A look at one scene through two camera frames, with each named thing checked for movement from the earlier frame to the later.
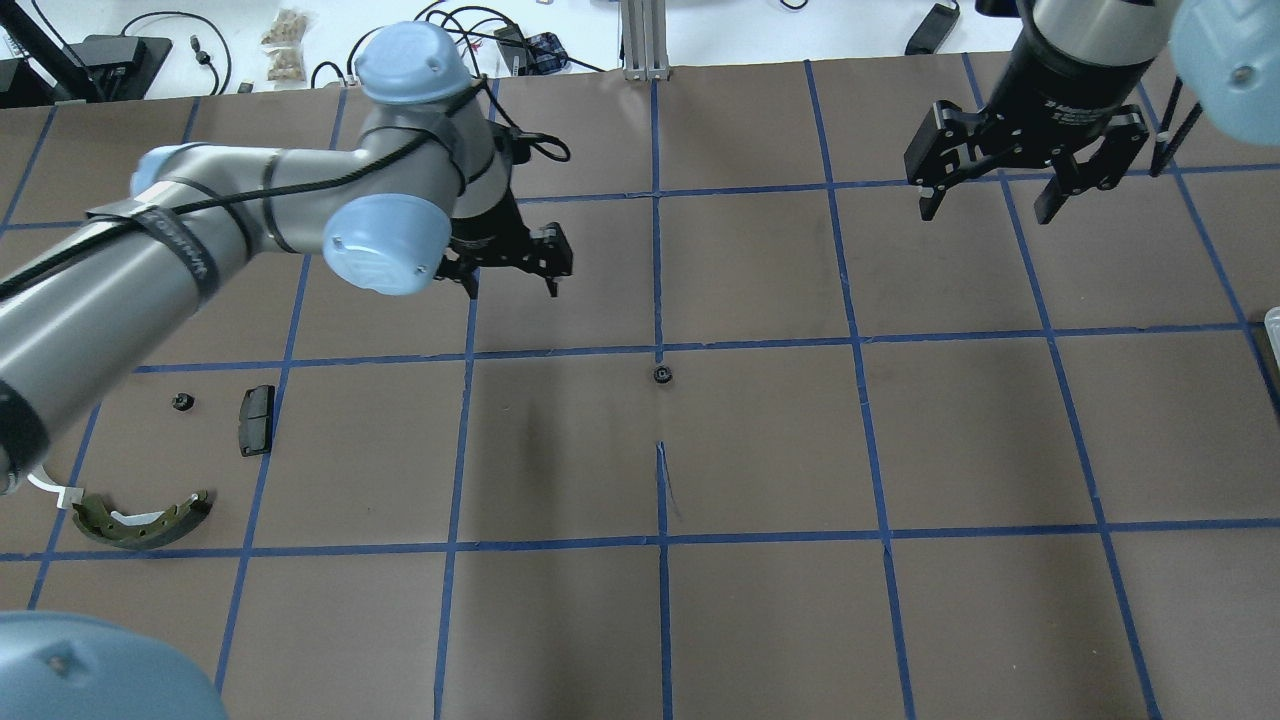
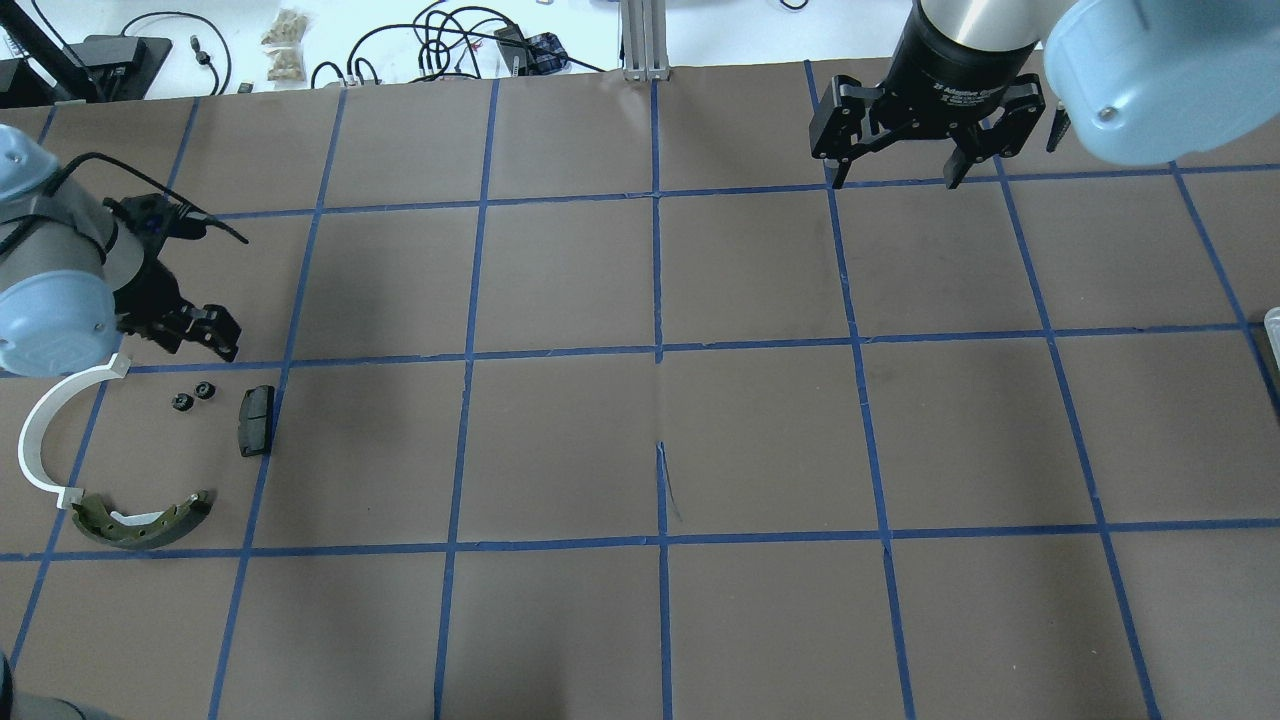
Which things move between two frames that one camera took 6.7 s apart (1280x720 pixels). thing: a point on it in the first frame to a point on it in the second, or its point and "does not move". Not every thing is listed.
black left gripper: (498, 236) to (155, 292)
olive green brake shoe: (95, 519) does not move
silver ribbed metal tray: (1272, 326) does not move
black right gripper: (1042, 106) to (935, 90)
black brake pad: (256, 419) does not move
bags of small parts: (282, 41) does not move
